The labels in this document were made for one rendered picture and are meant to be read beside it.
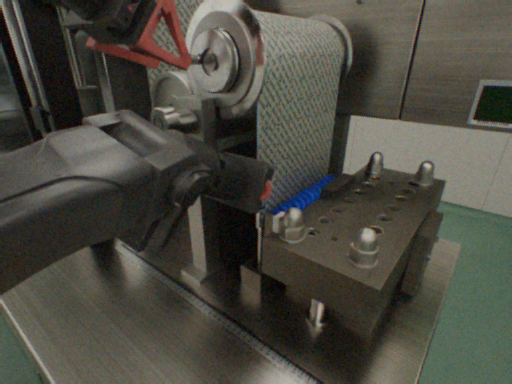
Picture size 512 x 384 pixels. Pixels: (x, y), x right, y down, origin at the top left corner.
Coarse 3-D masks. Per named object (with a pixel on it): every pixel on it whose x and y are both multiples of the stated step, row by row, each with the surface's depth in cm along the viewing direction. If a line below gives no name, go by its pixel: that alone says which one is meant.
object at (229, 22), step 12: (216, 12) 37; (228, 12) 36; (204, 24) 39; (216, 24) 37; (228, 24) 36; (240, 24) 35; (240, 36) 36; (192, 48) 41; (240, 48) 36; (252, 48) 36; (252, 60) 36; (192, 72) 43; (240, 72) 38; (252, 72) 37; (240, 84) 38; (204, 96) 43; (216, 96) 42; (228, 96) 40; (240, 96) 39
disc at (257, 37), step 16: (208, 0) 38; (224, 0) 36; (240, 0) 35; (240, 16) 35; (192, 32) 41; (256, 32) 35; (256, 48) 36; (256, 64) 36; (192, 80) 44; (256, 80) 37; (256, 96) 38; (224, 112) 42; (240, 112) 40
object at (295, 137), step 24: (336, 96) 55; (264, 120) 40; (288, 120) 45; (312, 120) 51; (264, 144) 42; (288, 144) 47; (312, 144) 53; (288, 168) 49; (312, 168) 56; (288, 192) 51; (264, 216) 47
